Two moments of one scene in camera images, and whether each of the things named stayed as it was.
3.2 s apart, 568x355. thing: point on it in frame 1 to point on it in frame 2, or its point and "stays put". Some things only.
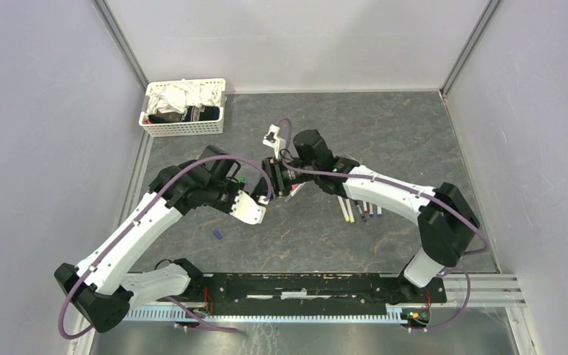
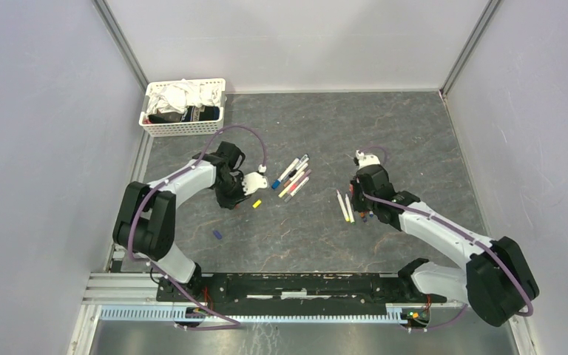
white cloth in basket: [178, 96] stays put
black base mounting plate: [313, 290] stays put
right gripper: [274, 171] to [356, 188]
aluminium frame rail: [123, 41] stays put
